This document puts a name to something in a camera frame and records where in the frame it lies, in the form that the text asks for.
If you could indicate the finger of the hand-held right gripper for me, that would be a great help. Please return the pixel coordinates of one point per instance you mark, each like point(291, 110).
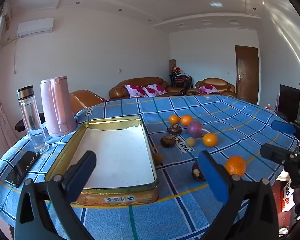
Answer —
point(282, 127)
point(277, 153)

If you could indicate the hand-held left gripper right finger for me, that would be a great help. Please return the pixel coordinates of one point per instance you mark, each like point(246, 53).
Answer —
point(212, 177)

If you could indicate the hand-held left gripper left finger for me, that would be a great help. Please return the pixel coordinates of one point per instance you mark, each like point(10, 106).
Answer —
point(77, 180)

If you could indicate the round orange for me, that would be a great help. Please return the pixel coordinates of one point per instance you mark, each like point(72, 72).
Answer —
point(235, 166)
point(209, 140)

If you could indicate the small yellow round fruit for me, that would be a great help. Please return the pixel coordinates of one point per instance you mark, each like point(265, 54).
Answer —
point(190, 141)

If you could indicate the gold metal tin box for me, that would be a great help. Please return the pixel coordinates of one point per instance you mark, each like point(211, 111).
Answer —
point(115, 150)

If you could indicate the mandarin orange with stem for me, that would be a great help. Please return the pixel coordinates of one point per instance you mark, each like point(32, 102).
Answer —
point(186, 120)

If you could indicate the small smooth orange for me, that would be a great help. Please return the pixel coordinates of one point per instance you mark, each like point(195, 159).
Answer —
point(174, 119)

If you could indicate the dark brown water chestnut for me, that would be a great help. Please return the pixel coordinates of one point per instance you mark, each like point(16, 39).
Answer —
point(174, 129)
point(196, 172)
point(168, 141)

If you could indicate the black television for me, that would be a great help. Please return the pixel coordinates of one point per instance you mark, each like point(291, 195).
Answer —
point(288, 102)

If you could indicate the blue plaid tablecloth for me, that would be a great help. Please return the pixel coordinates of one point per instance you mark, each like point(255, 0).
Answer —
point(240, 120)

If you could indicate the white bag with red print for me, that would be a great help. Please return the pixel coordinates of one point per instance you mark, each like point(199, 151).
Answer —
point(287, 200)

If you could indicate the purple passion fruit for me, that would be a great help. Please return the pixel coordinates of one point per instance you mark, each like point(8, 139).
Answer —
point(194, 128)

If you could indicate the black smartphone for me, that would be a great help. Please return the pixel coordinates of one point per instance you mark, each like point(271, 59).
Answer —
point(22, 168)

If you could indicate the small tan round fruit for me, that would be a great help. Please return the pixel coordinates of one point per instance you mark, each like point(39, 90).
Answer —
point(158, 158)

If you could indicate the brown wooden door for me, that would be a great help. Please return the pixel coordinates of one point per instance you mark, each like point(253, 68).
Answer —
point(247, 75)

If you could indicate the clear glass water bottle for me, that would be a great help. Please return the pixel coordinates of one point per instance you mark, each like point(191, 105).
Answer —
point(32, 120)

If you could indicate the pink electric kettle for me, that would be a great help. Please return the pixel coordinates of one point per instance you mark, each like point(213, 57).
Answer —
point(56, 105)

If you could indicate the dark round stool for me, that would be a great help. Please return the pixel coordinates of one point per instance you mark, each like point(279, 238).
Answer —
point(21, 125)

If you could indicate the brown leather armchair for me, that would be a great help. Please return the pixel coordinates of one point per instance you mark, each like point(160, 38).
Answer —
point(215, 81)
point(85, 100)

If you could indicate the pink floral pillow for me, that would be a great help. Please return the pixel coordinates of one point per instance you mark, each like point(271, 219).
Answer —
point(155, 90)
point(207, 89)
point(135, 91)

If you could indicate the dark metal chairs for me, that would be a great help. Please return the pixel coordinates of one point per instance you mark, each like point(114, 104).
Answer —
point(180, 81)

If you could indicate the red decoration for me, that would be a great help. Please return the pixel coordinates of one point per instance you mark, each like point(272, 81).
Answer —
point(177, 68)

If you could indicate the brown leather sofa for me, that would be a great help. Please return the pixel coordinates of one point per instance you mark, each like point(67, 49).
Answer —
point(140, 81)

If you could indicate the tall patterned vase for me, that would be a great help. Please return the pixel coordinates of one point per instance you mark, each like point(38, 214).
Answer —
point(172, 63)

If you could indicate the white wall pipe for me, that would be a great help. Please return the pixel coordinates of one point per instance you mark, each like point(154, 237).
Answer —
point(15, 55)

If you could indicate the white wall air conditioner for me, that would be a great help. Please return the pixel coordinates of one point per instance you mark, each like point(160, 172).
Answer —
point(35, 27)

